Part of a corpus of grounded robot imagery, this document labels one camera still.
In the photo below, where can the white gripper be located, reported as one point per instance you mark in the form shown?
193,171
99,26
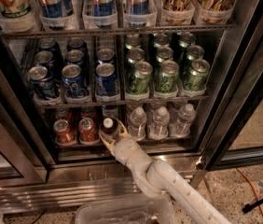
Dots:
125,147

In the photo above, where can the dark drink bottle white cap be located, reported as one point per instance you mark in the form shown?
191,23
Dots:
109,129

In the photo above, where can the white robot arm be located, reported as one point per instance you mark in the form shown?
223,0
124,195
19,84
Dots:
153,176

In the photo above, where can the clear water bottle left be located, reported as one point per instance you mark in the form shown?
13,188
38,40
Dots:
136,127

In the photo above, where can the clear water bottle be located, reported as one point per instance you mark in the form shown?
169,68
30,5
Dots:
136,127
158,127
181,120

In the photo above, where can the clear water bottle middle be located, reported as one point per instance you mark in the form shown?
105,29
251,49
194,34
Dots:
158,127

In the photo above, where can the clear water bottle right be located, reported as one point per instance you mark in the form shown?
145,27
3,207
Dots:
181,120

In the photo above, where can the stainless steel fridge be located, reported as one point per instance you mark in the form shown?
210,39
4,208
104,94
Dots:
36,174

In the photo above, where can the red soda can front right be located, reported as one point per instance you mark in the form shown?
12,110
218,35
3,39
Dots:
87,132

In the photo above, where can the red soda can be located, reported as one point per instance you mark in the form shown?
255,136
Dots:
87,132
65,135
88,112
63,113

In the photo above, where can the red soda can back right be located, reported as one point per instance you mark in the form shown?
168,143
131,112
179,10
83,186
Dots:
88,112

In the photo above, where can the red soda can front left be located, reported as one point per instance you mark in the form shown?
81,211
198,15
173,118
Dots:
65,135

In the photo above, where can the blue can front right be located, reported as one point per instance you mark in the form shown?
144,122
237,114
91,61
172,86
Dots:
106,80

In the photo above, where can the blue can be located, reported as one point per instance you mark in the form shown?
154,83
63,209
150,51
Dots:
47,59
74,81
106,80
76,43
105,55
49,44
75,56
43,83

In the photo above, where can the green can front left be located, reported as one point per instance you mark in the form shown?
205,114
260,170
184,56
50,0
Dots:
139,78

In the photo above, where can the green can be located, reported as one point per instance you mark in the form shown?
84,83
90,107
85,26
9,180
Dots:
164,54
139,78
167,77
192,52
185,40
196,75
134,55
160,40
133,41

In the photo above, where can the red soda can back left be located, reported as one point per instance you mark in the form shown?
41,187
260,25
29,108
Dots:
63,113

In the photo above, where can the blue can front middle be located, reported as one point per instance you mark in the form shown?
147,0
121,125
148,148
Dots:
74,81

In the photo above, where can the green can front middle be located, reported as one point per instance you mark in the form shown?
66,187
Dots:
167,77

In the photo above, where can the clear plastic bin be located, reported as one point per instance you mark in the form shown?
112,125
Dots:
133,209

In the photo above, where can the blue can middle right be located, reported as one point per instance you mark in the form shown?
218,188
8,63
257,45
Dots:
105,55

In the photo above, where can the green can middle left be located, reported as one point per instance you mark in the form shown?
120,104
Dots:
134,55

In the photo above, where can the blue can middle centre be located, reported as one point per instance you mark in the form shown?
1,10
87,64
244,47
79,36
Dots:
75,56

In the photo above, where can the blue can front left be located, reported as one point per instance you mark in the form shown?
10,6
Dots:
43,83

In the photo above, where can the green can middle centre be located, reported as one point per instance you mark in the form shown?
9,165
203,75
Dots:
164,54

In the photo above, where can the green can back left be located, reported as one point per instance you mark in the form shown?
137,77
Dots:
133,41

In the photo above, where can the green can front right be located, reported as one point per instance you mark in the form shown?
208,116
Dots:
196,75

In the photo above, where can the blue can back centre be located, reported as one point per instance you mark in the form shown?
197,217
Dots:
76,43

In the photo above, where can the green can back centre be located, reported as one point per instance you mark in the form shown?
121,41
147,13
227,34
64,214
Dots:
160,40

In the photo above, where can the blue can middle left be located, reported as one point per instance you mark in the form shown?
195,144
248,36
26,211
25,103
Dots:
47,59

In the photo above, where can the green can middle right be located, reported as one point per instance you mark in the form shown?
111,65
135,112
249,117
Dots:
192,52

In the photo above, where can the blue can back left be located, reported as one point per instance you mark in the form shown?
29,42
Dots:
49,44

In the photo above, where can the green can back right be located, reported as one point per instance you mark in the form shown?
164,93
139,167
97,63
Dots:
185,40

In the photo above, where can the red bull can middle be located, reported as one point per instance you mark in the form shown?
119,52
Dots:
102,0

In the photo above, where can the black stand leg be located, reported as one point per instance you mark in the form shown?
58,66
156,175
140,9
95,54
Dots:
250,206

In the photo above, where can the red bull can left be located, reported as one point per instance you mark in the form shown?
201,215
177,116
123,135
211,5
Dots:
56,8

